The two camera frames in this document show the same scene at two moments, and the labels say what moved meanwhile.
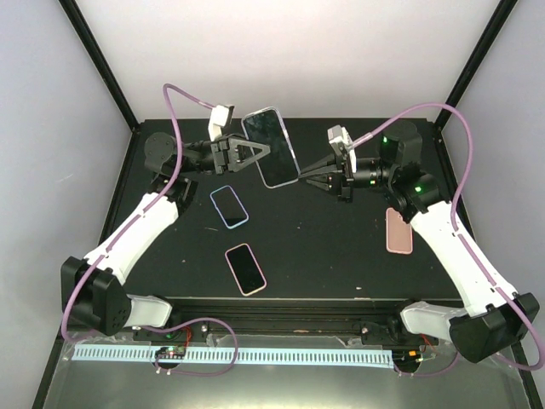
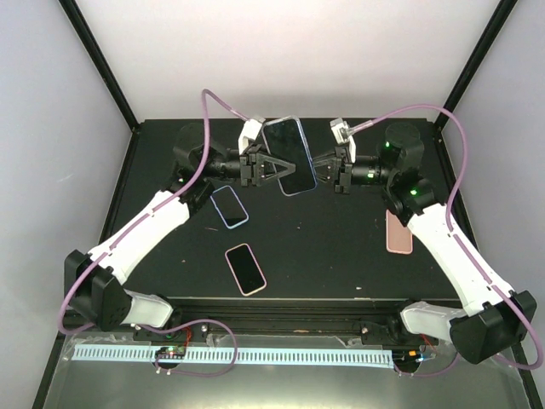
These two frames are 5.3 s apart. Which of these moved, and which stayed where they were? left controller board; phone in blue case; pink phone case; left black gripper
Moved: left black gripper
Stayed: phone in blue case; pink phone case; left controller board
